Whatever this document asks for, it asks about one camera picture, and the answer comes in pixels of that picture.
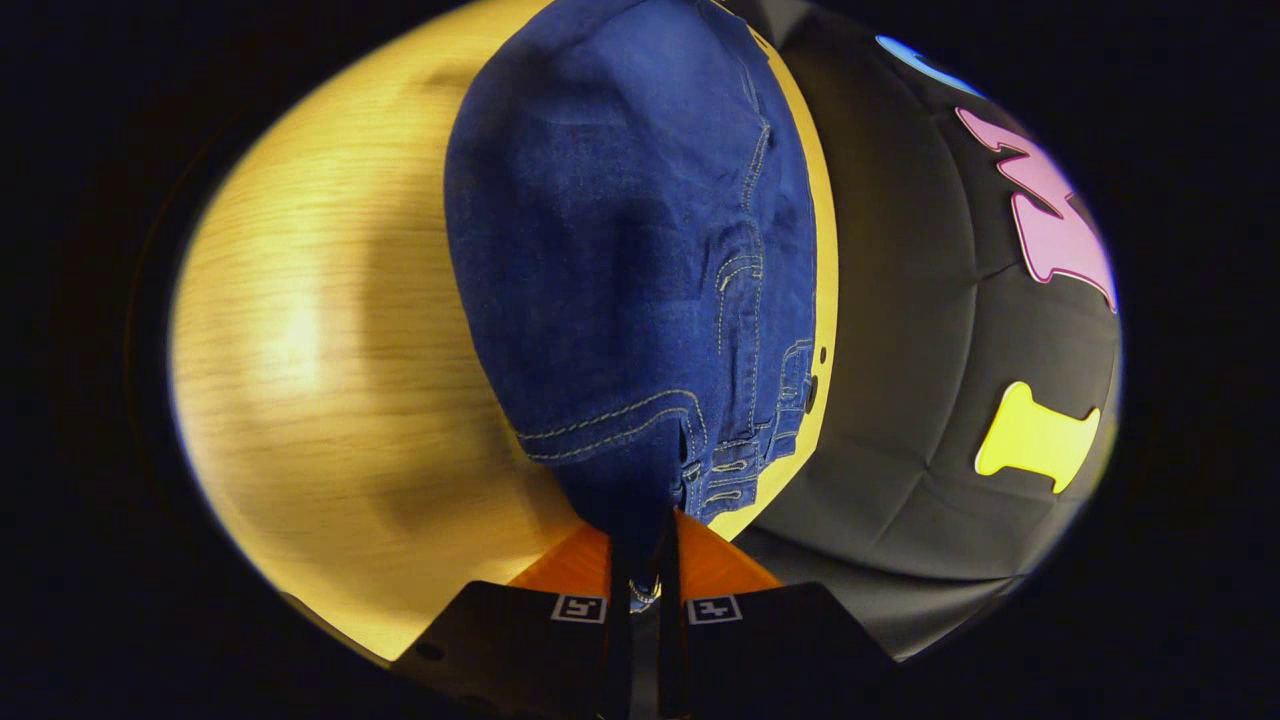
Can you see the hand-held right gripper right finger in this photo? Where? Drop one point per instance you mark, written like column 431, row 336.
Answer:
column 668, row 640

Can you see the blue denim jeans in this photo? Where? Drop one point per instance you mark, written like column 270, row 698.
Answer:
column 620, row 230

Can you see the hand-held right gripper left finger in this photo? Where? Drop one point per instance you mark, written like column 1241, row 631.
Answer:
column 620, row 640

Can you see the black backdrop cloth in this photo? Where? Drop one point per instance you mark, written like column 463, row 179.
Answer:
column 900, row 330

